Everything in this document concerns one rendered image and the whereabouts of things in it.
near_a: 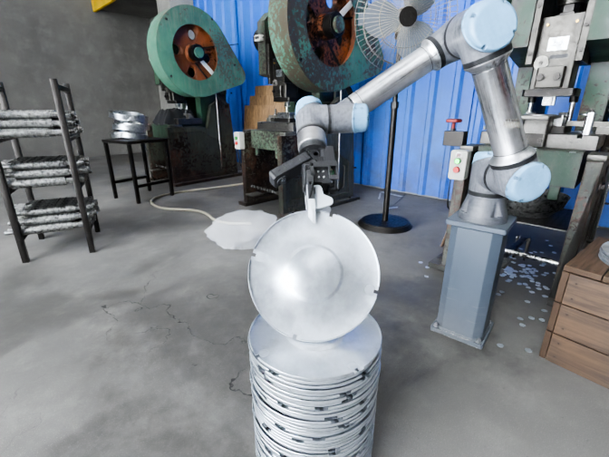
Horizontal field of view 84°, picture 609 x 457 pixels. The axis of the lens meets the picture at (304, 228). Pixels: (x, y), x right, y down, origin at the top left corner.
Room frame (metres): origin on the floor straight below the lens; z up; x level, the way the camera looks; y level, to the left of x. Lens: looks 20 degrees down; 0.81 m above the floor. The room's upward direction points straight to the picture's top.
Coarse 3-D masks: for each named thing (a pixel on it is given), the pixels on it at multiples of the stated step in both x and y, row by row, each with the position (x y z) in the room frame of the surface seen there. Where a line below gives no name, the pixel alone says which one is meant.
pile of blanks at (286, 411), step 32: (256, 384) 0.55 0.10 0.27; (288, 384) 0.50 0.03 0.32; (320, 384) 0.50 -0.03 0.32; (352, 384) 0.50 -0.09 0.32; (256, 416) 0.57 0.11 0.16; (288, 416) 0.50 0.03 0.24; (320, 416) 0.49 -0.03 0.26; (352, 416) 0.51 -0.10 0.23; (256, 448) 0.58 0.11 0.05; (288, 448) 0.50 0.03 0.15; (320, 448) 0.49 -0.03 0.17; (352, 448) 0.51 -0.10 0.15
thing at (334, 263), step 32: (288, 224) 0.74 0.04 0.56; (320, 224) 0.74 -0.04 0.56; (352, 224) 0.74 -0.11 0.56; (288, 256) 0.69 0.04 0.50; (320, 256) 0.69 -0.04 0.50; (352, 256) 0.69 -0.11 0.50; (256, 288) 0.65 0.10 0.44; (288, 288) 0.65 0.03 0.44; (320, 288) 0.65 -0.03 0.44; (352, 288) 0.65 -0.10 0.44; (288, 320) 0.61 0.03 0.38; (320, 320) 0.61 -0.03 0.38; (352, 320) 0.61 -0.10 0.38
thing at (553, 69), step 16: (560, 16) 1.61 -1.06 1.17; (576, 16) 1.57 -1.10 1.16; (544, 32) 1.64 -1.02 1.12; (560, 32) 1.60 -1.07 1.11; (576, 32) 1.56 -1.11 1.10; (544, 48) 1.63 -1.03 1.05; (560, 48) 1.59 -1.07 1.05; (576, 48) 1.55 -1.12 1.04; (544, 64) 1.61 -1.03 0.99; (560, 64) 1.58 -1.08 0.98; (576, 64) 1.59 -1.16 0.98; (544, 80) 1.59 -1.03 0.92; (560, 80) 1.55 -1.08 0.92
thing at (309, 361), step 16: (256, 320) 0.67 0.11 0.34; (368, 320) 0.67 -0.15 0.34; (256, 336) 0.61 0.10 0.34; (272, 336) 0.61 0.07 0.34; (288, 336) 0.61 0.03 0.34; (352, 336) 0.61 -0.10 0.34; (368, 336) 0.61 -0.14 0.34; (256, 352) 0.57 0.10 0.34; (272, 352) 0.57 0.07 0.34; (288, 352) 0.57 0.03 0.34; (304, 352) 0.57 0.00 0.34; (320, 352) 0.57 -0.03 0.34; (336, 352) 0.57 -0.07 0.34; (352, 352) 0.57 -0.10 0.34; (368, 352) 0.57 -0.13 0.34; (272, 368) 0.51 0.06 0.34; (288, 368) 0.52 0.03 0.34; (304, 368) 0.52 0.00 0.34; (320, 368) 0.52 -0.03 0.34; (336, 368) 0.52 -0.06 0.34
